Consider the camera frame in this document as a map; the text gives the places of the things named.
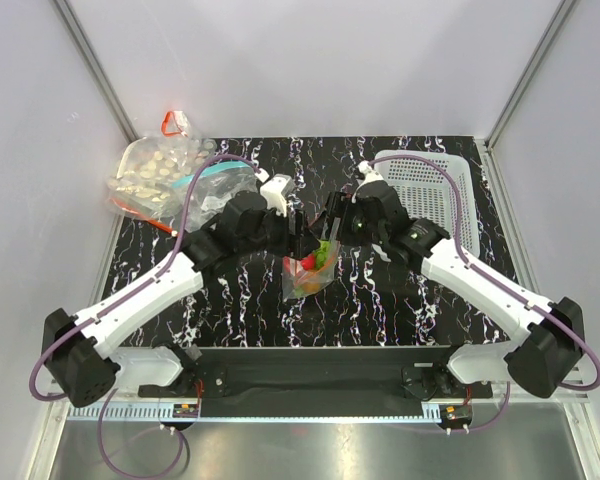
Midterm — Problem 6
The bag of round biscuits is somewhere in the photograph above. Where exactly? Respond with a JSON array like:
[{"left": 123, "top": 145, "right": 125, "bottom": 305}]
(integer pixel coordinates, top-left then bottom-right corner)
[{"left": 106, "top": 135, "right": 217, "bottom": 234}]

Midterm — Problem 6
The front aluminium rail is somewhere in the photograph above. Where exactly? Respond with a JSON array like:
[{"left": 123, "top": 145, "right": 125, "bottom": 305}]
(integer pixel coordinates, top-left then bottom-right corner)
[{"left": 44, "top": 362, "right": 591, "bottom": 404}]

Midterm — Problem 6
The white plastic basket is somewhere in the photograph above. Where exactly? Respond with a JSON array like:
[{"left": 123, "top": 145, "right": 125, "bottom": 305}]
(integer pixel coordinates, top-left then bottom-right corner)
[{"left": 374, "top": 150, "right": 480, "bottom": 256}]

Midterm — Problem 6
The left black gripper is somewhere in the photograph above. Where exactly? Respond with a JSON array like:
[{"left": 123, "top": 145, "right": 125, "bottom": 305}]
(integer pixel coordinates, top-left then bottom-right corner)
[{"left": 238, "top": 202, "right": 320, "bottom": 261}]

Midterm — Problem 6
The brown kiwi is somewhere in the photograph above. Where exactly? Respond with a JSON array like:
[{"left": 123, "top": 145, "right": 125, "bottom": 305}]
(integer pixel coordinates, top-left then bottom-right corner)
[{"left": 301, "top": 281, "right": 324, "bottom": 295}]

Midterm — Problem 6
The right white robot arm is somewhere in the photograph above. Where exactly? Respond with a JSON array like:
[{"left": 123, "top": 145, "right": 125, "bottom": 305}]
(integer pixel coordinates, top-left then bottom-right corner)
[{"left": 321, "top": 180, "right": 584, "bottom": 399}]

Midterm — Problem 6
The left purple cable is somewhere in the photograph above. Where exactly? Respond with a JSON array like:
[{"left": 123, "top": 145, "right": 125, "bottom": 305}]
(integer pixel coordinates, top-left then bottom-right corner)
[{"left": 29, "top": 153, "right": 269, "bottom": 476}]

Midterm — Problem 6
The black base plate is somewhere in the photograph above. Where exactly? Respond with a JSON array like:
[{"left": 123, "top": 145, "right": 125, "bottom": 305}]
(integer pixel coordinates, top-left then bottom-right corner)
[{"left": 139, "top": 346, "right": 493, "bottom": 412}]

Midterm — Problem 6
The red apple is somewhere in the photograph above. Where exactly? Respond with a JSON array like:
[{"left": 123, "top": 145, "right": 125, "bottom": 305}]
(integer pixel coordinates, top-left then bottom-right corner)
[{"left": 300, "top": 254, "right": 316, "bottom": 271}]

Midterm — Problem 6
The aluminium frame post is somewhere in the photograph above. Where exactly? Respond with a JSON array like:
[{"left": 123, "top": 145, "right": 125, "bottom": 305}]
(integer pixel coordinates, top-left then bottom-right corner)
[
  {"left": 484, "top": 0, "right": 581, "bottom": 151},
  {"left": 50, "top": 0, "right": 139, "bottom": 143}
]

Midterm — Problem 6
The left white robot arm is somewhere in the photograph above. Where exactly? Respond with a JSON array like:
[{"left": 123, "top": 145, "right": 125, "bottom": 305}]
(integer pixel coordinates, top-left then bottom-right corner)
[{"left": 34, "top": 192, "right": 314, "bottom": 408}]

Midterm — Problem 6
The white slotted cable duct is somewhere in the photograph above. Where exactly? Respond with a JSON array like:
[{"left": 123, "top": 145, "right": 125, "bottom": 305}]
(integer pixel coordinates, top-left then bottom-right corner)
[{"left": 68, "top": 400, "right": 442, "bottom": 424}]

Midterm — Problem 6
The right aluminium frame post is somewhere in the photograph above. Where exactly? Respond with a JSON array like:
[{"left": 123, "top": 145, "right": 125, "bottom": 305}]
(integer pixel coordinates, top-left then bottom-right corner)
[{"left": 484, "top": 0, "right": 581, "bottom": 151}]

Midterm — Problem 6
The left aluminium frame post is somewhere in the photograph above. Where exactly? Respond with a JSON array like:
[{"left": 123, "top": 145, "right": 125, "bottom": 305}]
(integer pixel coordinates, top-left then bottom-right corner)
[{"left": 50, "top": 0, "right": 139, "bottom": 143}]

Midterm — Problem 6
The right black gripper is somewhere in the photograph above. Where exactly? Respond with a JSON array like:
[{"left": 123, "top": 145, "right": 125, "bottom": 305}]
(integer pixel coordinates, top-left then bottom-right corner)
[{"left": 310, "top": 191, "right": 386, "bottom": 248}]

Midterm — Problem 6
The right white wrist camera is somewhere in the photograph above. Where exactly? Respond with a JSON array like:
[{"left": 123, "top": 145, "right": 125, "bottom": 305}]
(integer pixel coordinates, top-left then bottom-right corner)
[{"left": 356, "top": 161, "right": 384, "bottom": 187}]

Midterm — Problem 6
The clear bag orange zipper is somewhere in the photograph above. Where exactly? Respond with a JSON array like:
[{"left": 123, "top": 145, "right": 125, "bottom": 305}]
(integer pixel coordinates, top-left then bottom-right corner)
[{"left": 282, "top": 210, "right": 340, "bottom": 301}]

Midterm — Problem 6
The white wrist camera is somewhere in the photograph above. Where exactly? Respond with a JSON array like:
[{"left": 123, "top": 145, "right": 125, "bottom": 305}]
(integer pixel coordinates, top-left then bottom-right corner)
[
  {"left": 356, "top": 161, "right": 384, "bottom": 187},
  {"left": 259, "top": 174, "right": 295, "bottom": 217}
]

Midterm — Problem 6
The clear bag teal zipper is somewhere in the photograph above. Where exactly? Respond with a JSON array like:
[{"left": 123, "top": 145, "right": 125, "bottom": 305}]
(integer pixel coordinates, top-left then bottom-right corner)
[{"left": 185, "top": 161, "right": 257, "bottom": 231}]

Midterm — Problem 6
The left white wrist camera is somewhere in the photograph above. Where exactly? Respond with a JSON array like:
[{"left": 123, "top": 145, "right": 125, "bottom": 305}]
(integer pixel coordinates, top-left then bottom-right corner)
[{"left": 259, "top": 174, "right": 295, "bottom": 217}]

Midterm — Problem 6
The small bag orange zipper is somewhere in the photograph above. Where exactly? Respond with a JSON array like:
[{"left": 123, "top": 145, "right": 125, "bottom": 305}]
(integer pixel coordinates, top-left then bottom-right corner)
[{"left": 160, "top": 110, "right": 203, "bottom": 141}]

